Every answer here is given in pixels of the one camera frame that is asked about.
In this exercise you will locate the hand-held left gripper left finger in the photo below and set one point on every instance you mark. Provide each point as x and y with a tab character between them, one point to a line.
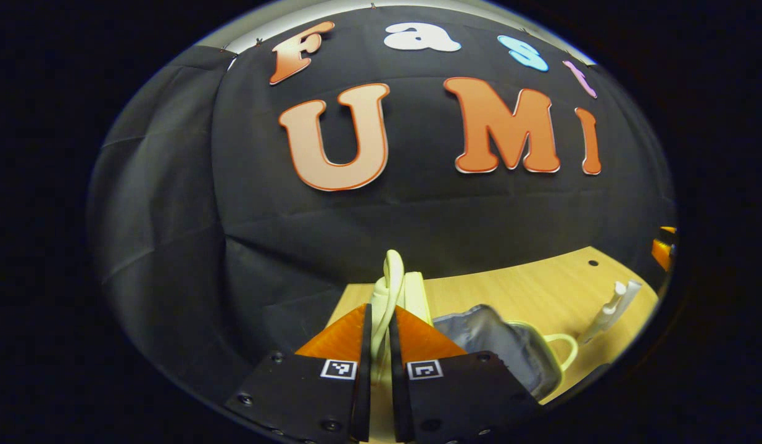
363	394

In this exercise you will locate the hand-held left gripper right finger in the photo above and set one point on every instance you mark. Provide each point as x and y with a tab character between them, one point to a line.
400	401

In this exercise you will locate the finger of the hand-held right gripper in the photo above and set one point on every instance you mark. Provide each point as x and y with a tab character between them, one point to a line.
662	250

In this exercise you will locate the white pump bottle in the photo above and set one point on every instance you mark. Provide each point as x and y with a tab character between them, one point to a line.
603	317

